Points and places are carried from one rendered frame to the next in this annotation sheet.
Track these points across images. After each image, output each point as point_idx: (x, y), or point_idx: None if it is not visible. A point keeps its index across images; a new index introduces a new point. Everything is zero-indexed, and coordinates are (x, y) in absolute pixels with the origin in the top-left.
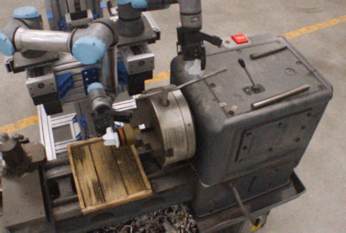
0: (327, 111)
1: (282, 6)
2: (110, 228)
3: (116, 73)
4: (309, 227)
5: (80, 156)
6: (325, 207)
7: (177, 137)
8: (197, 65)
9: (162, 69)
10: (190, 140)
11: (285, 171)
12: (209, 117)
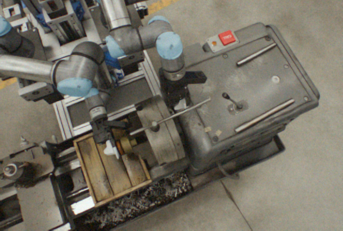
0: (315, 36)
1: None
2: None
3: (108, 76)
4: (288, 155)
5: (87, 149)
6: (304, 137)
7: (168, 155)
8: (183, 103)
9: None
10: (180, 154)
11: (267, 139)
12: (195, 142)
